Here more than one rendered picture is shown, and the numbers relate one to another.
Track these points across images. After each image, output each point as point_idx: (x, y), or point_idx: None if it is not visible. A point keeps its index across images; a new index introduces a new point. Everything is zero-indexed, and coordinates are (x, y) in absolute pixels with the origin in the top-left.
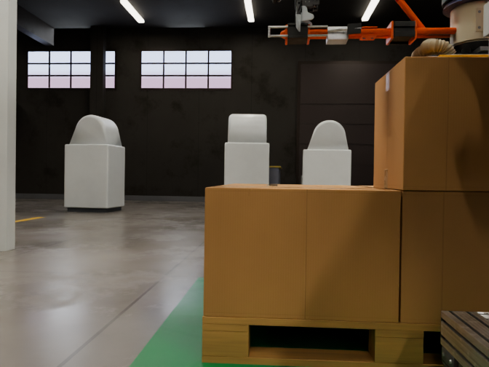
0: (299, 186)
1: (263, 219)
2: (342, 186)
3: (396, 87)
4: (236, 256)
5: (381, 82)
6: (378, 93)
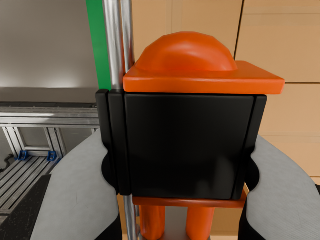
0: (280, 57)
1: None
2: (319, 116)
3: (122, 203)
4: None
5: (212, 226)
6: (229, 213)
